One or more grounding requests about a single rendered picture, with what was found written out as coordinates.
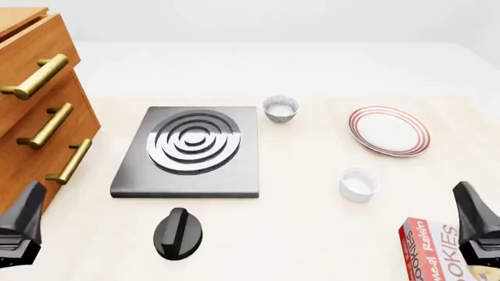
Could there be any white plate with red rings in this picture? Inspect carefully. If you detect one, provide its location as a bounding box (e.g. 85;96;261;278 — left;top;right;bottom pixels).
348;105;431;158

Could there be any red cookies box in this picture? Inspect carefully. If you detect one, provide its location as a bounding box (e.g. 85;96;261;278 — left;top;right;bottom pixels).
398;216;500;281

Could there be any round black stove knob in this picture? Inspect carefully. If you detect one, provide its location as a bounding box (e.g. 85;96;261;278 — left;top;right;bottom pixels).
152;207;204;261

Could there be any wooden cabinet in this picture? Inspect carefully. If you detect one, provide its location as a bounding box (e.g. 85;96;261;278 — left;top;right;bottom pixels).
0;7;102;216

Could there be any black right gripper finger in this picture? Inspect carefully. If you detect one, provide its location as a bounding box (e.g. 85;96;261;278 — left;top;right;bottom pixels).
452;180;500;244

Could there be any patterned grey bowl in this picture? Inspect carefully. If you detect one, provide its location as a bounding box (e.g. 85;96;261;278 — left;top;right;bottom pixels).
262;94;300;124

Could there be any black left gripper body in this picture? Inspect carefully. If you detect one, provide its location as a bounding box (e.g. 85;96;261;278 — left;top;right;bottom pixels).
0;233;42;267

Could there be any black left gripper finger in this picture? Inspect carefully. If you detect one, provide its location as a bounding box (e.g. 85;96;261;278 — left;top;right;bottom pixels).
0;180;48;244

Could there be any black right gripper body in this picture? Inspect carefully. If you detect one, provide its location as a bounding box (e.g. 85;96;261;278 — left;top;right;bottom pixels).
458;232;500;268

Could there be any brass drawer handle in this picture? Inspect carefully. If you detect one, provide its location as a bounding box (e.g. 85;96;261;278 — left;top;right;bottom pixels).
45;138;94;186
16;102;75;151
0;53;70;101

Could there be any wooden drawer with brass handle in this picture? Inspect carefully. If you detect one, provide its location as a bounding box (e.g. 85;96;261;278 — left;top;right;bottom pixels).
0;13;82;139
0;69;102;172
0;126;102;216

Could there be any small white bowl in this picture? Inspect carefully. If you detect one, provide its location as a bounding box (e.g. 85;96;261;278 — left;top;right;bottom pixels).
339;166;378;204

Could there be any flat black stove plate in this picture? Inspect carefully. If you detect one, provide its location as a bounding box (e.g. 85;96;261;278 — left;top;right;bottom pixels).
109;105;261;199

